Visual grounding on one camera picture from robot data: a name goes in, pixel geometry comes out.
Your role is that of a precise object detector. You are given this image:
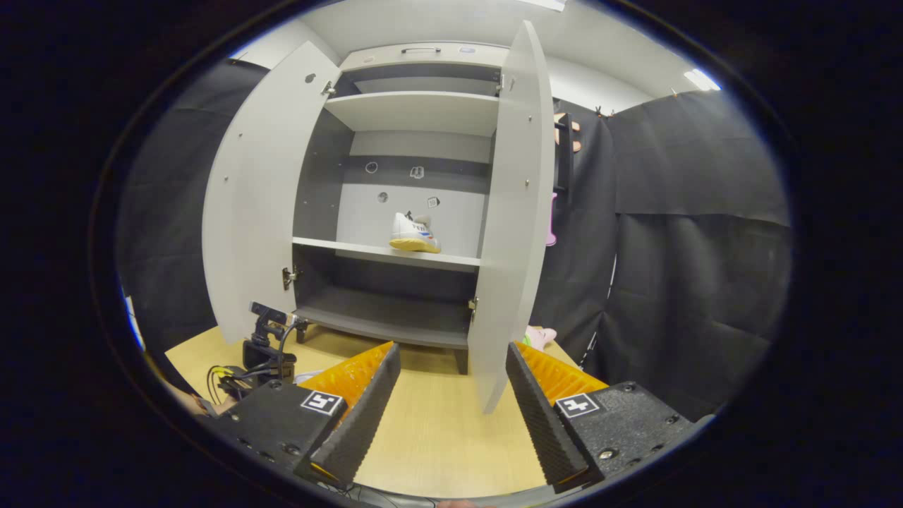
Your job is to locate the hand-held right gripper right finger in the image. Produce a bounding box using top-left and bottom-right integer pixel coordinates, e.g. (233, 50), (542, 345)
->
(506, 341), (696, 495)

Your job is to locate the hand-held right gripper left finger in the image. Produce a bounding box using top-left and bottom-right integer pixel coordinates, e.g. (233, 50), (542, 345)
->
(212, 341), (401, 488)

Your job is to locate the grey cabinet door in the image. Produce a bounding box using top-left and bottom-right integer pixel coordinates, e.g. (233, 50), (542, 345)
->
(467, 20), (556, 415)
(202, 40), (343, 346)

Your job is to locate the grey shoe cabinet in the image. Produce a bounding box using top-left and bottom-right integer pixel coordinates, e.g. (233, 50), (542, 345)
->
(291, 41), (510, 376)

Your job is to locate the white cabinet shelf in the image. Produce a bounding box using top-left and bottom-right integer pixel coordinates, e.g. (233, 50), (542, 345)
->
(293, 236), (482, 274)
(325, 92), (500, 137)

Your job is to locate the grey cabinet drawer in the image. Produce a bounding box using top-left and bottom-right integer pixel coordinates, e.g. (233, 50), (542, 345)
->
(339, 42), (510, 73)

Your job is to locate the black door handle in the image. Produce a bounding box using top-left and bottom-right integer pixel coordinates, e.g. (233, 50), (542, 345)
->
(554, 113), (574, 195)

